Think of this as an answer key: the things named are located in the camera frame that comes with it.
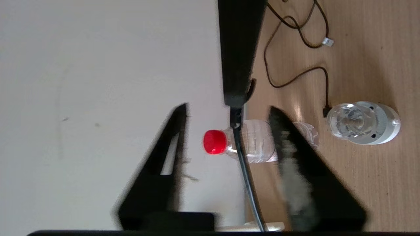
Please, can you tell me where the small grey clear-topped device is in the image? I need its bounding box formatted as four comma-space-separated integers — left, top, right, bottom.
326, 101, 401, 145

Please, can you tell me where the black lamp cord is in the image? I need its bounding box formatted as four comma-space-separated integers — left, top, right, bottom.
264, 0, 329, 118

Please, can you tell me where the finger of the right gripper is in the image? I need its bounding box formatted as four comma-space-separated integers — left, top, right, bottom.
218, 0, 242, 106
235, 0, 267, 107

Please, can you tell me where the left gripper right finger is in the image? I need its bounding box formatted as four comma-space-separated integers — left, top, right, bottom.
268, 106, 367, 231

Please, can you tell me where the black ethernet cable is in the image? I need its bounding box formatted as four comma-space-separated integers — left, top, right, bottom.
230, 107, 266, 231

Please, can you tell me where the black cable with silver connector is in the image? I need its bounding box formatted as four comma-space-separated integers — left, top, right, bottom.
267, 0, 334, 49

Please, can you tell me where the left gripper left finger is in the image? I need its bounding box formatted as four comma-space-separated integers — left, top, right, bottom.
113, 103, 189, 230

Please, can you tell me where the red-capped water bottle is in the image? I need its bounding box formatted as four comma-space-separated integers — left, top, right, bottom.
202, 120, 319, 164

